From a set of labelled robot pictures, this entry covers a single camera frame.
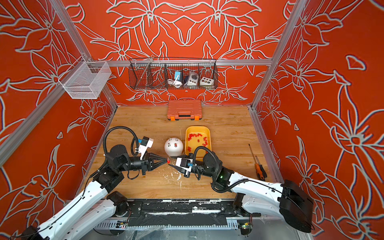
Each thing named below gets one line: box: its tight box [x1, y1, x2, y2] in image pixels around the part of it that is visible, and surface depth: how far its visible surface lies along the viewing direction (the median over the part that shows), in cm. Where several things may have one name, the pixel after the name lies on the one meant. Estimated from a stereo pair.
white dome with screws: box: [164, 137, 184, 157], surface depth 88 cm
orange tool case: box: [167, 99, 203, 121], surface depth 115 cm
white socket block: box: [199, 76, 215, 86], surface depth 96 cm
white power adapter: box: [186, 72, 199, 86], surface depth 92 cm
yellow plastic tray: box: [185, 126, 212, 162], surface depth 100 cm
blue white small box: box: [174, 71, 181, 81], surface depth 85 cm
